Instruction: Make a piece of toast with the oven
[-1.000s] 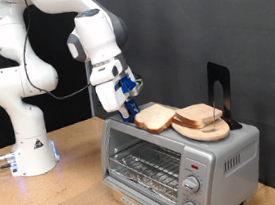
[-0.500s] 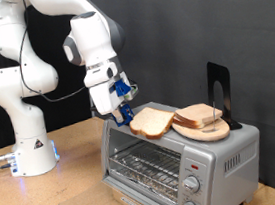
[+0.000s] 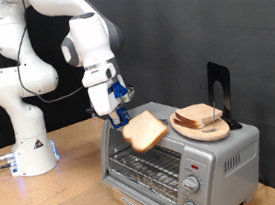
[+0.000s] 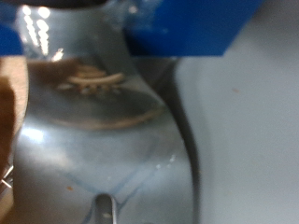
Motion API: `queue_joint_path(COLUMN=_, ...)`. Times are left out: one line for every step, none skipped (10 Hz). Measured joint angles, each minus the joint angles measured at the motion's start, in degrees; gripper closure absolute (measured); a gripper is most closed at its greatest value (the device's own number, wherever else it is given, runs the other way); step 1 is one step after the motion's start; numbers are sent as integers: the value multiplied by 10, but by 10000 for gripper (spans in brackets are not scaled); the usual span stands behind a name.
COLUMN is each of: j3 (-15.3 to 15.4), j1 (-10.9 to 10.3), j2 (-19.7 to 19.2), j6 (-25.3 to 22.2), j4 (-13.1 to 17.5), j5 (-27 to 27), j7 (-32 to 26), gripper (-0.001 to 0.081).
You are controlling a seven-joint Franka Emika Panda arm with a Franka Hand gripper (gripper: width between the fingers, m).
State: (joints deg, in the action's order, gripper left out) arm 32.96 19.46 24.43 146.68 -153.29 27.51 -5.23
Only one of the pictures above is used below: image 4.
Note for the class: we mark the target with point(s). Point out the silver toaster oven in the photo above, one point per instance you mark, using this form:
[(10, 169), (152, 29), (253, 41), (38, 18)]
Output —
[(249, 124)]

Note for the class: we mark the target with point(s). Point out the white bread slice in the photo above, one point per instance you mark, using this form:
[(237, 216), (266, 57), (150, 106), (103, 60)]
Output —
[(9, 102)]

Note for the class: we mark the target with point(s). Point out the metal spatula with blue block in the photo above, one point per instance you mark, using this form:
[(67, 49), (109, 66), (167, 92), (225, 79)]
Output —
[(102, 140)]

